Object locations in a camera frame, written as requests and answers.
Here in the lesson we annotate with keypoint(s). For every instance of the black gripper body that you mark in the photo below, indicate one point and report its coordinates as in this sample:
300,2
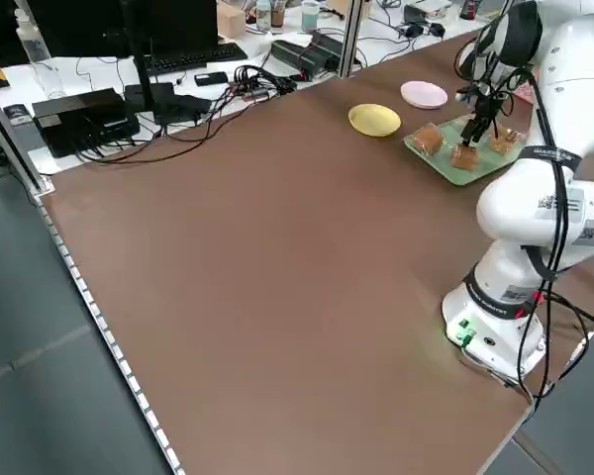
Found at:
486,104

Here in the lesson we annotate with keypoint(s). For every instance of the clear-wrapped bread pack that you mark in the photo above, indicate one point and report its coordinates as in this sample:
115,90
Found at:
428,141
464,157
504,142

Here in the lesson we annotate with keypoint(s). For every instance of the green rectangular tray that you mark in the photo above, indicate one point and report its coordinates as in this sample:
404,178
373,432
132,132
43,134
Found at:
435,161

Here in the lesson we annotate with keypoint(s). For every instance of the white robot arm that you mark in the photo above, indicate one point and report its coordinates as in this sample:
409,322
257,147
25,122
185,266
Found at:
524,208

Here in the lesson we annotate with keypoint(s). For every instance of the pinkish white round plate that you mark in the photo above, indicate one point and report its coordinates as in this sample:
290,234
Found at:
424,94

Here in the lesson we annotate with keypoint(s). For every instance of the yellow round plate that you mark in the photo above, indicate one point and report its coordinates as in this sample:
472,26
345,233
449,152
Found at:
374,120

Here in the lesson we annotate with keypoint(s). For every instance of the black plug adapter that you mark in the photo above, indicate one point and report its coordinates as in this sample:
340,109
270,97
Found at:
416,29
438,29

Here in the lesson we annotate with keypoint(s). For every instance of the small red object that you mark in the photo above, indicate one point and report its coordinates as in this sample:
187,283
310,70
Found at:
471,7

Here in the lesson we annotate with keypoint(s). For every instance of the black power supply unit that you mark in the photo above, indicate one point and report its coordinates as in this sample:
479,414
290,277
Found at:
297,57
329,44

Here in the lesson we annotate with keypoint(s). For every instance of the teal cup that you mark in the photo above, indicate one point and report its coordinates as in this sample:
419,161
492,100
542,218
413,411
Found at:
310,15

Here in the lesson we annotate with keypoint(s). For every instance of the brown coffee cup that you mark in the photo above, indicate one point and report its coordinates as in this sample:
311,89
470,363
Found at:
278,14

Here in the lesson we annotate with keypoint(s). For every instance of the small drink bottle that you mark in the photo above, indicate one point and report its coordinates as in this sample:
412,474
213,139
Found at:
262,15

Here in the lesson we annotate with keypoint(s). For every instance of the small cardboard box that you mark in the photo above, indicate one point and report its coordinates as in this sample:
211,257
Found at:
230,21

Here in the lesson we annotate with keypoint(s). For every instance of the black phone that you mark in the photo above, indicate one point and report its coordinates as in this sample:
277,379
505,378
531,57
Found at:
211,78

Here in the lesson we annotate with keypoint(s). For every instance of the black keyboard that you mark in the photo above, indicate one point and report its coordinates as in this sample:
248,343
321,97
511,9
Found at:
193,57

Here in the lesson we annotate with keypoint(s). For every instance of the black monitor with stand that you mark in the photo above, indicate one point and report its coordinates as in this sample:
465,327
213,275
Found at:
128,25

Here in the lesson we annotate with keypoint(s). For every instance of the black dock box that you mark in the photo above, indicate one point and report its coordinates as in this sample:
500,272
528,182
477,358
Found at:
84,121

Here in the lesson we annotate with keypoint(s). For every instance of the small dark card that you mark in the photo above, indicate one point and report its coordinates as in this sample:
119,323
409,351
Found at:
19,114

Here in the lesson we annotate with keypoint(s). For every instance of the aluminium frame post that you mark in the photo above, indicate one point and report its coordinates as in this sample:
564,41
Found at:
350,39
15,143

